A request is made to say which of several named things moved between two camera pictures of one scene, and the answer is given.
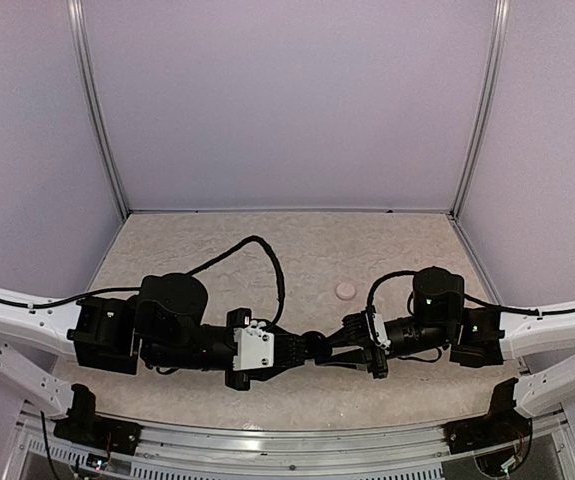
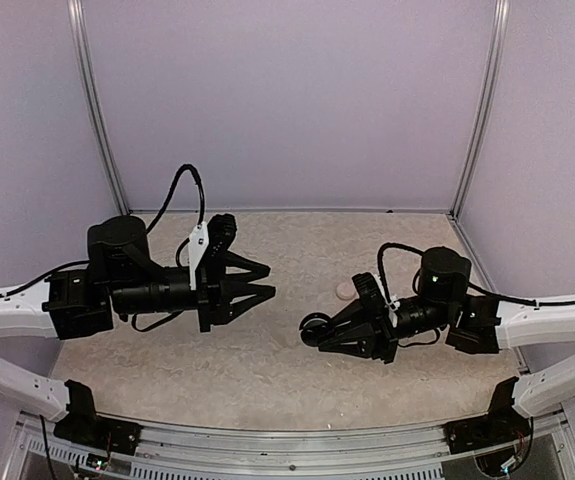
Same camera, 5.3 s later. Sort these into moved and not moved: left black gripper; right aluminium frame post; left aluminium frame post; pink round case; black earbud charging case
Moved: black earbud charging case; left black gripper
Not moved: left aluminium frame post; pink round case; right aluminium frame post
